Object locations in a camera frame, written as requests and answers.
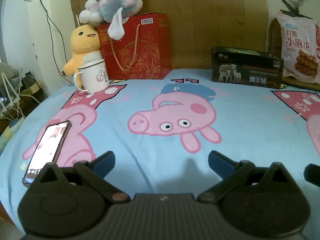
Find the white wifi router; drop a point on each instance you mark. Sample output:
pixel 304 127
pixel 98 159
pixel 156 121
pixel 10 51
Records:
pixel 11 97

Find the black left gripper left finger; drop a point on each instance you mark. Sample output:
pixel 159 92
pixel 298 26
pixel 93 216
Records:
pixel 82 182

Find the yellow duck plush toy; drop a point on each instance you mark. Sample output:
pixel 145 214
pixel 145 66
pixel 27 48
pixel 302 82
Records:
pixel 85 48

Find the pink fried twist snack bag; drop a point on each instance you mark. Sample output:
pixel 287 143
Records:
pixel 299 48

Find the smartphone with lit screen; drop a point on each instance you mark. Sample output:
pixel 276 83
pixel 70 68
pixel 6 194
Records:
pixel 47 150

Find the large brown cardboard sheet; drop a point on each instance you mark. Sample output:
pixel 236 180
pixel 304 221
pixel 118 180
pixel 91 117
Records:
pixel 196 26

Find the blue pig cartoon blanket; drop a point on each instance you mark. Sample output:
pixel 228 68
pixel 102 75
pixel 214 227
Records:
pixel 162 132

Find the black sheep print box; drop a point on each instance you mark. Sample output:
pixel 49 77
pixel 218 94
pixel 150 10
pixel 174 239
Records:
pixel 246 67

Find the pink grey plush toy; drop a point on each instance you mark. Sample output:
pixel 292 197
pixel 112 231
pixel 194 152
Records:
pixel 114 12

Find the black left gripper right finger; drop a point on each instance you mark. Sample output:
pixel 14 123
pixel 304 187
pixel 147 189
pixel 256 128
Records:
pixel 237 174

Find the red gift bag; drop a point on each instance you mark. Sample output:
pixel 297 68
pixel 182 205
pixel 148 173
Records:
pixel 142 53

